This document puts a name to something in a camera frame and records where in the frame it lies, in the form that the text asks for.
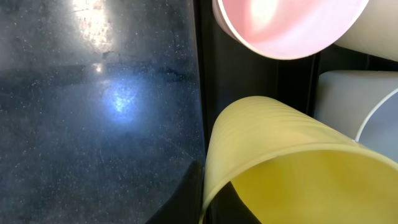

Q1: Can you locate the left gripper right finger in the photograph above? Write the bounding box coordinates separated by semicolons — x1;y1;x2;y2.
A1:
213;181;262;224

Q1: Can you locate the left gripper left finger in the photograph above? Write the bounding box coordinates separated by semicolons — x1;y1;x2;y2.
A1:
145;159;206;224

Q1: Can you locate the yellow cup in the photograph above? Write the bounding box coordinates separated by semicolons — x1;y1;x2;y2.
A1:
198;95;398;224

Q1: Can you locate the black tray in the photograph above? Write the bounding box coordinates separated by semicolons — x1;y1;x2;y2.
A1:
192;0;398;224

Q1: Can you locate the grey cup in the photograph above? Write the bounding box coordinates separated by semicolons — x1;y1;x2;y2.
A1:
313;70;398;164

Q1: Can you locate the pink cup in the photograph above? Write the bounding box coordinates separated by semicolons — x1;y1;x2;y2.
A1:
211;0;370;61

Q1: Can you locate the white cup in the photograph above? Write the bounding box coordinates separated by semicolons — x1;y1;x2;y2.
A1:
334;0;398;62

